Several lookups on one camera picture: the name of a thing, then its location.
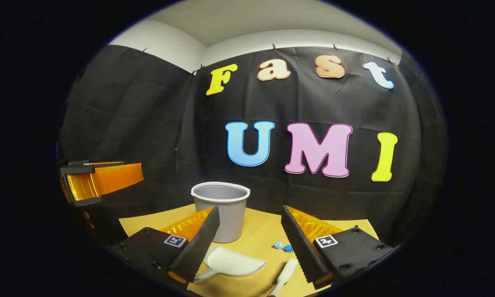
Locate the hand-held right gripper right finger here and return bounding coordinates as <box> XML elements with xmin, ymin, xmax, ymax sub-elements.
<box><xmin>281</xmin><ymin>205</ymin><xmax>396</xmax><ymax>289</ymax></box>

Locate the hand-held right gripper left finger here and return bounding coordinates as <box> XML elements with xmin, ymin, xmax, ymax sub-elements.
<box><xmin>109</xmin><ymin>205</ymin><xmax>221</xmax><ymax>285</ymax></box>

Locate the small white broom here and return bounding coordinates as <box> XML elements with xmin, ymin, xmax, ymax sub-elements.
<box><xmin>268</xmin><ymin>259</ymin><xmax>298</xmax><ymax>297</ymax></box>

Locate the white dustpan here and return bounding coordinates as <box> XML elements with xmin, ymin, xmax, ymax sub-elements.
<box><xmin>194</xmin><ymin>246</ymin><xmax>267</xmax><ymax>283</ymax></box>

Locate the grey garbage bin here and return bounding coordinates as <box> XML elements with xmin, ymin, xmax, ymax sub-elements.
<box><xmin>191</xmin><ymin>181</ymin><xmax>251</xmax><ymax>243</ymax></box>

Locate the wooden desktop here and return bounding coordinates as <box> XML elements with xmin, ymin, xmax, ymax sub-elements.
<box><xmin>119</xmin><ymin>203</ymin><xmax>380</xmax><ymax>297</ymax></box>

